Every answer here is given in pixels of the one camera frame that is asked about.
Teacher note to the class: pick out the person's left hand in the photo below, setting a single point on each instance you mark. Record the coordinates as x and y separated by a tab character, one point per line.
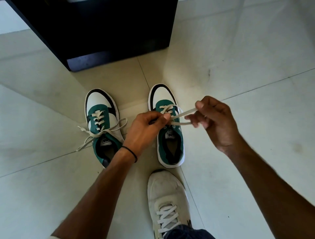
141	134

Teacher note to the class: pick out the person's right hand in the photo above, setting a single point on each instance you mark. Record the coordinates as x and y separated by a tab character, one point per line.
219	123

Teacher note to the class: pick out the person's left thumb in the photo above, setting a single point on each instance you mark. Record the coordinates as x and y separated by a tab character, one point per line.
161	121

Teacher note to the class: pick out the person's right thumb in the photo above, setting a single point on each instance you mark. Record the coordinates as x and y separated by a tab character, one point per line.
202	104

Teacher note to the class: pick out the cream shoelace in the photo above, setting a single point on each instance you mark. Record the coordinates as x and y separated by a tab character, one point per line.
98	134
183	113

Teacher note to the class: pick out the person's left forearm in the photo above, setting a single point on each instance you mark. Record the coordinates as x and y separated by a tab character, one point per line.
98	197

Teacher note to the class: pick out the person's right forearm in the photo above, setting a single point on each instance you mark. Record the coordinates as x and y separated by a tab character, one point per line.
268	189

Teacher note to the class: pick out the green and white sneaker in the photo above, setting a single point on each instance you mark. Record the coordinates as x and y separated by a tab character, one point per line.
98	99
161	94

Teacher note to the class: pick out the black wrist band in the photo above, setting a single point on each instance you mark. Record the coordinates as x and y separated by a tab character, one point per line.
131	152

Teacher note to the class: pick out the worn white shoe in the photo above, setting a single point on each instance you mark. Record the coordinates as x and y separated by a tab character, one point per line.
163	189

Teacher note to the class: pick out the white shoelace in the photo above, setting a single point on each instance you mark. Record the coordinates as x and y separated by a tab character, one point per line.
167	218

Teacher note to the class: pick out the black cabinet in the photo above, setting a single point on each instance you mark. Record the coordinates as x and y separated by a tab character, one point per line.
103	32

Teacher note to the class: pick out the blue jeans leg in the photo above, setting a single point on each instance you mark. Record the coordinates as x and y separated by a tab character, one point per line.
187	232

